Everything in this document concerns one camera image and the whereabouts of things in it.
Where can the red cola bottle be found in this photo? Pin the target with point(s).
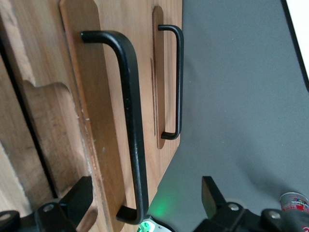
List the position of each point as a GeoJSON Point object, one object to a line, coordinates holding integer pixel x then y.
{"type": "Point", "coordinates": [295, 205]}

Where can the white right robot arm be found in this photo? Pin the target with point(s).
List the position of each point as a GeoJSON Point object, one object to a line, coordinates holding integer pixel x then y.
{"type": "Point", "coordinates": [157, 228]}

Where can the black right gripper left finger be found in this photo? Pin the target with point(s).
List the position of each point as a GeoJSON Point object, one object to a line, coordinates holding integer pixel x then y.
{"type": "Point", "coordinates": [77, 200]}

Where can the beige plastic tray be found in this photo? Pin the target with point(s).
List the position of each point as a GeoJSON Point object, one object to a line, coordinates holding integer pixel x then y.
{"type": "Point", "coordinates": [303, 29]}

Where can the wooden drawer cabinet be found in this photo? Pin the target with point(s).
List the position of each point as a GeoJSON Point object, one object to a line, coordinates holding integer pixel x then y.
{"type": "Point", "coordinates": [12, 108]}

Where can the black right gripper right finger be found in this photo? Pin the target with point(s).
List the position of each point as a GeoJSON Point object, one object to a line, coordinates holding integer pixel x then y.
{"type": "Point", "coordinates": [214, 207]}

